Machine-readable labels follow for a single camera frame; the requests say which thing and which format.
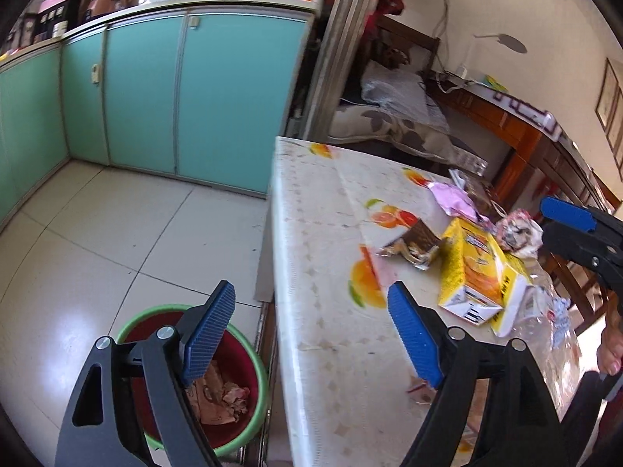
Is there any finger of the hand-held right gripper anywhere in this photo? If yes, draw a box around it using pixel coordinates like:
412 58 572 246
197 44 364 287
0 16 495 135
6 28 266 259
540 197 623 237
542 223 615 278

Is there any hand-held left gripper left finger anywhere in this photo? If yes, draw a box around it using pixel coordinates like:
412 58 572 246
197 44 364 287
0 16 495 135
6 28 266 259
55 279 238 467

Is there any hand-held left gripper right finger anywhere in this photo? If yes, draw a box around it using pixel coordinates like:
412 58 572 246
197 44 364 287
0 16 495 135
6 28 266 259
388 281 570 467

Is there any red bin with green rim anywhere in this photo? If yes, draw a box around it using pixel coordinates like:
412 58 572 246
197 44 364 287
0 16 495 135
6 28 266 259
114 304 269 453

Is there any person's right hand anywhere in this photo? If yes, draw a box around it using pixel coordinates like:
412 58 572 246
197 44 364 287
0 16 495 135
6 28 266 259
598 320 623 376

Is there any wooden chair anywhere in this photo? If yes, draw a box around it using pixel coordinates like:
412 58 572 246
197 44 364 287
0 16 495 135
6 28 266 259
542 252 610 335

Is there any crumpled patterned wrapper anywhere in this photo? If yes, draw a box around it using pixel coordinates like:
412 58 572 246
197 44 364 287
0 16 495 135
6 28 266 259
493 209 544 258

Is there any pile of crumpled paper scraps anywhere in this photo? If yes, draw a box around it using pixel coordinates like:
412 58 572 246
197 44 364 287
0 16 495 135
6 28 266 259
187 364 252 425

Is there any clear plastic bag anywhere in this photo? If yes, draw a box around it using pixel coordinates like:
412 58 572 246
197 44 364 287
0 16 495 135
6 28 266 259
501 267 584 392

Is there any brown snack wrapper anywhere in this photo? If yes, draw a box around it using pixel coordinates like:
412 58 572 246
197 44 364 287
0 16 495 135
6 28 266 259
376 218 443 271

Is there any wooden desk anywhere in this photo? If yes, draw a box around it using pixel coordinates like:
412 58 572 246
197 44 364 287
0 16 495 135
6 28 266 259
432 70 620 216

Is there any dark foil packet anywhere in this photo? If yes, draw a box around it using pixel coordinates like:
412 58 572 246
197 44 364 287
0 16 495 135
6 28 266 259
449 169 493 211

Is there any patterned desk cover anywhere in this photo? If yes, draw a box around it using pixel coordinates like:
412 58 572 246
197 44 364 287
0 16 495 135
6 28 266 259
466 84 566 141

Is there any pink wrapper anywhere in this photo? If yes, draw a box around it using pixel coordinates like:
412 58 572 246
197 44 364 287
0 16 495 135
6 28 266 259
428 181 480 221

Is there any leaf print pillow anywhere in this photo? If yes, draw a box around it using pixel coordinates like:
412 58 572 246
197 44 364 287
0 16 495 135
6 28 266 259
328 104 487 165

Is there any crinkled clear plastic sheet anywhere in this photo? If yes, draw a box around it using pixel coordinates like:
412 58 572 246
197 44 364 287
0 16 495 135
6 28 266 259
361 62 451 135

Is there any wooden headboard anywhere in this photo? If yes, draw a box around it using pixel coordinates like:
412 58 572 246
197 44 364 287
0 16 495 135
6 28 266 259
363 12 442 77

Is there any teal kitchen cabinet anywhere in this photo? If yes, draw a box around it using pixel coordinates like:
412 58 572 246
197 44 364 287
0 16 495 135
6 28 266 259
0 0 322 234

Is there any copper rice cooker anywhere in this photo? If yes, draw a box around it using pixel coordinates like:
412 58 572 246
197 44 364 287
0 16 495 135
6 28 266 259
80 0 123 26

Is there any black appliance with pink top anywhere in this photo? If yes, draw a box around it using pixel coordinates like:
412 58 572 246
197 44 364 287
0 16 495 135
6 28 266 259
36 0 84 40

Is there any framed wall picture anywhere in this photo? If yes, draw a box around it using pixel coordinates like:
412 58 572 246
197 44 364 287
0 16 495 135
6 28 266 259
613 103 623 182
596 57 623 133

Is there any metal sliding door frame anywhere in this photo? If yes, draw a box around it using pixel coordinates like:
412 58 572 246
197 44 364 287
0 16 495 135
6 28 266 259
291 0 386 143

